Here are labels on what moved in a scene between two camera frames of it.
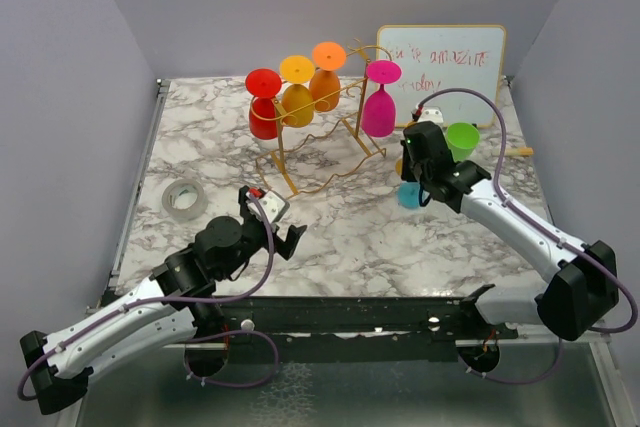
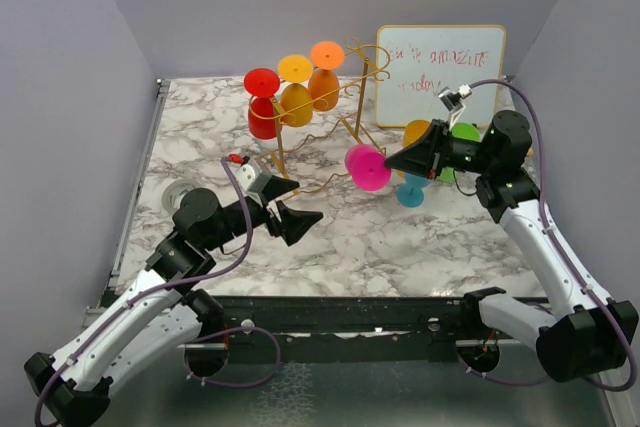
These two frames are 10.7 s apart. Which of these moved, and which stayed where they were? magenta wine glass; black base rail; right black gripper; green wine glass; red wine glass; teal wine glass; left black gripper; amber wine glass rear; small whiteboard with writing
Moved: right black gripper; left black gripper; magenta wine glass
Stayed: amber wine glass rear; black base rail; red wine glass; green wine glass; small whiteboard with writing; teal wine glass
